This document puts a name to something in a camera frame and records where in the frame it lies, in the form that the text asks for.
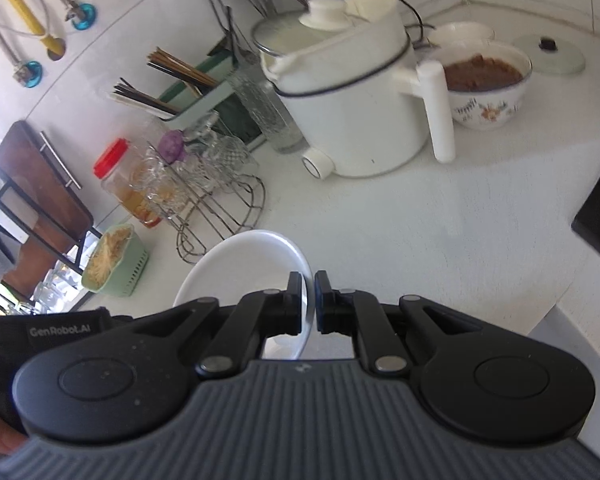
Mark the green utensil holder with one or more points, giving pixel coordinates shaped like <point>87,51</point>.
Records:
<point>215,95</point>

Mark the clear drinking glass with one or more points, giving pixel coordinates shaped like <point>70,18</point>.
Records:
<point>45,290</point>
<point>67,275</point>

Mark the small white bowl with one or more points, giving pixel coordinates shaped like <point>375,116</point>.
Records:
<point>460,32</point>

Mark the brown chopsticks bundle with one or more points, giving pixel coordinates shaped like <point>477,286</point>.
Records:
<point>180,67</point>

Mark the red lid plastic jar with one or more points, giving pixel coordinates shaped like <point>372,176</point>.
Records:
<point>125,185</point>

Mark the white chopsticks bundle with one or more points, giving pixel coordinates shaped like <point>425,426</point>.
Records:
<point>140,100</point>

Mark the dried yellow noodles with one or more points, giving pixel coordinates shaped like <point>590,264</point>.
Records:
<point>107,255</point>

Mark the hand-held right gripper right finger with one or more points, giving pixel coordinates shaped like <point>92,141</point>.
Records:
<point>321,305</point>

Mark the green plastic basket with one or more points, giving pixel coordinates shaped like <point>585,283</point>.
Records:
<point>125,270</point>

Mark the white ceramic bowl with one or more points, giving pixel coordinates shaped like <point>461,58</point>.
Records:
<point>240,265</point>

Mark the brown wooden cutting board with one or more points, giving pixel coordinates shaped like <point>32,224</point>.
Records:
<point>35,185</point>

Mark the purple round object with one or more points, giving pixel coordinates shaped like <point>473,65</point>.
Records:
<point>172,146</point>

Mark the floral bowl with brown food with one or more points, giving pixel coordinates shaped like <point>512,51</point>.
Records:
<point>485,90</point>

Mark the glass pot lid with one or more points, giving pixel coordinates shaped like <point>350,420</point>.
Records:
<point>550,57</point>

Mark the blue suction hook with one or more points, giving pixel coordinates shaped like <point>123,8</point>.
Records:
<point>82,16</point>
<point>29,74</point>

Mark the white electric cooking pot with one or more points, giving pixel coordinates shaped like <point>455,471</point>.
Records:
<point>350,110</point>

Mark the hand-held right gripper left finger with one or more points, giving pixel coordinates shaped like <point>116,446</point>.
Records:
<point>300,305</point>

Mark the yellow suction hook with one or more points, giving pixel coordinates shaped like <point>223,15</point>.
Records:
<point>56,47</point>

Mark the textured glass pitcher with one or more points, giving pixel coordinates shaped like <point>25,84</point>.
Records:
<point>270,115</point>

